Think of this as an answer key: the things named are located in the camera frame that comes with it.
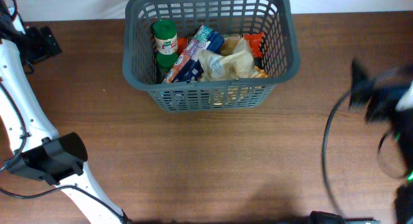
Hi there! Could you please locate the grey plastic shopping basket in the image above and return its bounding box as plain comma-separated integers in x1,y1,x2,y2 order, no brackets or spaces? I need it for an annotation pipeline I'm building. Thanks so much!
123,0,300,112

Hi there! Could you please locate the beige printed snack bag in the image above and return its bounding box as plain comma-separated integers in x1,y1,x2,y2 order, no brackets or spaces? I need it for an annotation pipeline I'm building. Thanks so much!
214,66,268,106

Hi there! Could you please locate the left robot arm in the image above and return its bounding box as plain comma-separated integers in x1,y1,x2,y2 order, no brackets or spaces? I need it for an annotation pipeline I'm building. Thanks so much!
1,0,131,223

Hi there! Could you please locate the clear bag of beige powder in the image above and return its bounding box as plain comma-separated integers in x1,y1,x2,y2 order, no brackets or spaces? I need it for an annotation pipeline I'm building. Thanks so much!
199,38,254,81

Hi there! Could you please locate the orange spaghetti pasta packet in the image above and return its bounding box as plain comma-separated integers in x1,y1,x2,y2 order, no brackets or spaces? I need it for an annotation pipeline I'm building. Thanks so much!
176,32,266,59

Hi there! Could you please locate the white blue tissue pack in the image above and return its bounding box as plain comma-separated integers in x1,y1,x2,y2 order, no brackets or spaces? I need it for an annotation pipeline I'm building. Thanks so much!
163,25,225,83

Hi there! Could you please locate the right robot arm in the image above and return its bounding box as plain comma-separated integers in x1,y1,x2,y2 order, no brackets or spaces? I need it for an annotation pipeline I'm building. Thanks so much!
308,58,412,223

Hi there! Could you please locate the green lid jar beige label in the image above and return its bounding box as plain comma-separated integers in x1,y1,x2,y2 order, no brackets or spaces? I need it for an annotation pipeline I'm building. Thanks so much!
152,19,178,55

